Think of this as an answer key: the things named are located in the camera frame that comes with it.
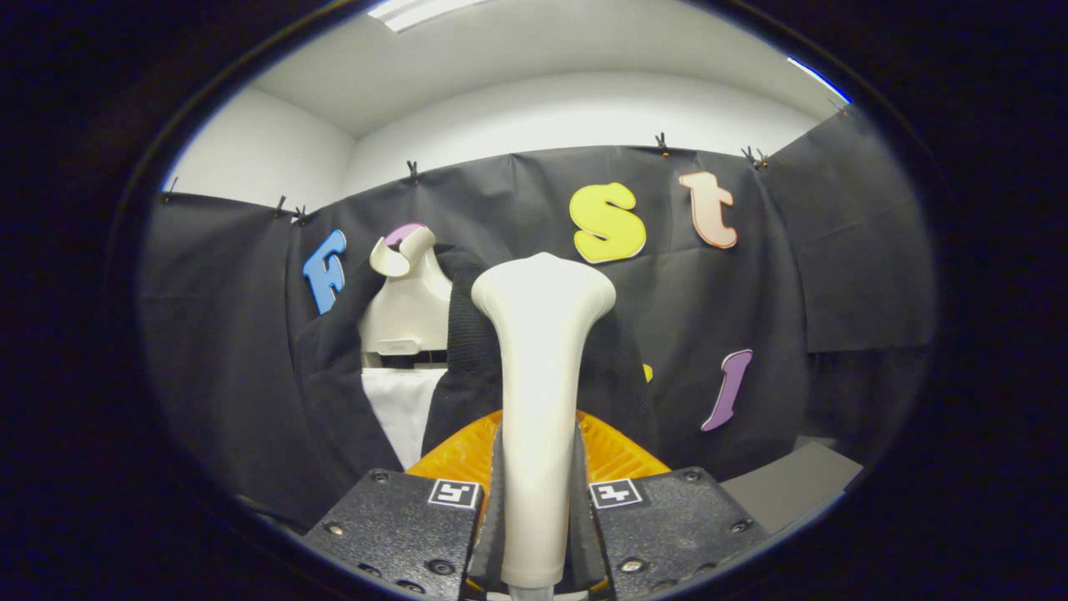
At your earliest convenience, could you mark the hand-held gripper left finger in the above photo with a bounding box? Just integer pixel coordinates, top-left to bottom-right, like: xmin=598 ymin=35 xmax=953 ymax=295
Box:
xmin=302 ymin=409 xmax=506 ymax=601

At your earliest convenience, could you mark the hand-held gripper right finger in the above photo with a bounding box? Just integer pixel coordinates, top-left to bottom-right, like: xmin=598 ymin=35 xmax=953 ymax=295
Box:
xmin=570 ymin=409 xmax=773 ymax=600

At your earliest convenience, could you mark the black blazer jacket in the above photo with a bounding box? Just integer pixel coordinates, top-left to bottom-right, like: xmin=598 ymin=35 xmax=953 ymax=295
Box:
xmin=296 ymin=245 xmax=660 ymax=502

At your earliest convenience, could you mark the white garment steamer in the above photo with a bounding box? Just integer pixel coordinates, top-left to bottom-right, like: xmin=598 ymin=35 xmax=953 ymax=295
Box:
xmin=471 ymin=252 xmax=617 ymax=601

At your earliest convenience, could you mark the grey cabinet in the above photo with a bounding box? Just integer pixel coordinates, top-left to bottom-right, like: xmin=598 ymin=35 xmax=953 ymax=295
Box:
xmin=722 ymin=441 xmax=864 ymax=535

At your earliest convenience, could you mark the black backdrop cloth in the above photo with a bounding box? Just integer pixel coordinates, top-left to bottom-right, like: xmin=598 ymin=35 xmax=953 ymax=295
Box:
xmin=140 ymin=109 xmax=935 ymax=527

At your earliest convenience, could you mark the white mannequin torso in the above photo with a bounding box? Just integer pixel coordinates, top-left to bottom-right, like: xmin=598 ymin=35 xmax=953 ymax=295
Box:
xmin=359 ymin=225 xmax=456 ymax=368

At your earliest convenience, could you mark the ceiling light panel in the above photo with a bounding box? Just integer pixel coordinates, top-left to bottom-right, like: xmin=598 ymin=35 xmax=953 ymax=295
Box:
xmin=367 ymin=0 xmax=493 ymax=33

